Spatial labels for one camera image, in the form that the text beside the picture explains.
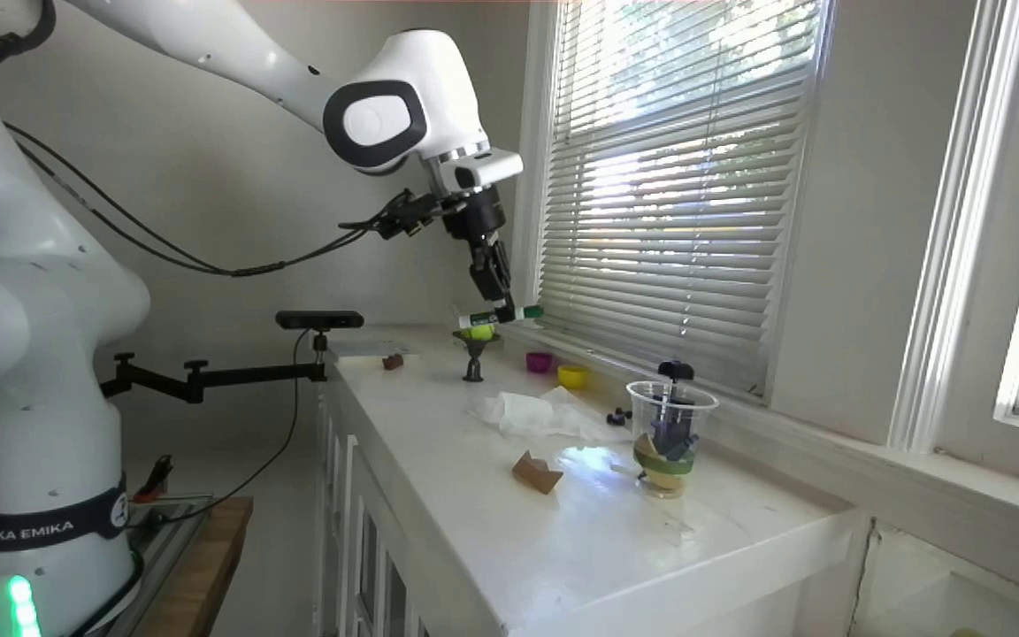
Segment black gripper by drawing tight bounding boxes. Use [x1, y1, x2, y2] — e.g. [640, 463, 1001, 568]
[441, 182, 523, 326]

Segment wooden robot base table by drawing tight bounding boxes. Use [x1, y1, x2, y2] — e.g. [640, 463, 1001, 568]
[123, 490, 257, 637]

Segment dark metal goblet stand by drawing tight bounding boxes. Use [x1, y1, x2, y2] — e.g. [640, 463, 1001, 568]
[448, 326, 502, 385]

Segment white crumpled cloth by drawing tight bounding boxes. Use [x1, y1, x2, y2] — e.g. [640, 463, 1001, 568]
[481, 389, 607, 443]

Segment white window blinds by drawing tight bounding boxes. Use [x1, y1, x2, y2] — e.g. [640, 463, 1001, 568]
[536, 0, 835, 408]

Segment clear plastic cup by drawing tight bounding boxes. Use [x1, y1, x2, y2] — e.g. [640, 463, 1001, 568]
[623, 376, 721, 496]

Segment white cabinet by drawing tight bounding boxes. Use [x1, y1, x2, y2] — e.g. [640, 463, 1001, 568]
[315, 370, 879, 637]

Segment red black clamp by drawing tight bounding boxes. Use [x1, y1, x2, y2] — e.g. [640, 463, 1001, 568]
[133, 450, 177, 509]

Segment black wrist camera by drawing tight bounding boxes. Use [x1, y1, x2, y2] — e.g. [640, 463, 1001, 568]
[368, 182, 448, 244]

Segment black stereo camera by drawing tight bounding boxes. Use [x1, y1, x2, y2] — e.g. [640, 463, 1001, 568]
[274, 307, 368, 336]

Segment thin black camera cable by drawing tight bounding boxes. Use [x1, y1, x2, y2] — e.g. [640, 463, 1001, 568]
[166, 329, 311, 522]

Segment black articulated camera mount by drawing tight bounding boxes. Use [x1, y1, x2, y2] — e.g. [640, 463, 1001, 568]
[98, 329, 334, 408]

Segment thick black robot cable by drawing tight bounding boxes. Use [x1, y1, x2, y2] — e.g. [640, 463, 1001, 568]
[0, 117, 401, 284]

